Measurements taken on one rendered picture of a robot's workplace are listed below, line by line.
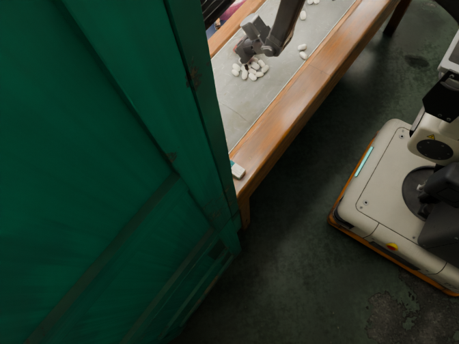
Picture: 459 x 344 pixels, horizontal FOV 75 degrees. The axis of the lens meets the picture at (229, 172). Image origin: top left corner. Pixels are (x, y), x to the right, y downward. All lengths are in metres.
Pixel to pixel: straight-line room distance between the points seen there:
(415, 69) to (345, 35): 1.13
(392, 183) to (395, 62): 1.02
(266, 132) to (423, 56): 1.63
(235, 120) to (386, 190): 0.83
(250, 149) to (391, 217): 0.80
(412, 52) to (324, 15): 1.16
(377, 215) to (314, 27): 0.85
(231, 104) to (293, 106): 0.22
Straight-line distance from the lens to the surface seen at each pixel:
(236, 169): 0.93
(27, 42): 0.20
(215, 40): 1.26
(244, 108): 1.09
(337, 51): 1.24
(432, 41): 2.57
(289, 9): 0.87
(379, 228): 1.51
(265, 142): 0.99
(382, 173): 1.59
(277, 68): 1.19
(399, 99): 2.19
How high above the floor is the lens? 1.65
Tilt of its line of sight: 69 degrees down
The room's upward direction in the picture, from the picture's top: 12 degrees counter-clockwise
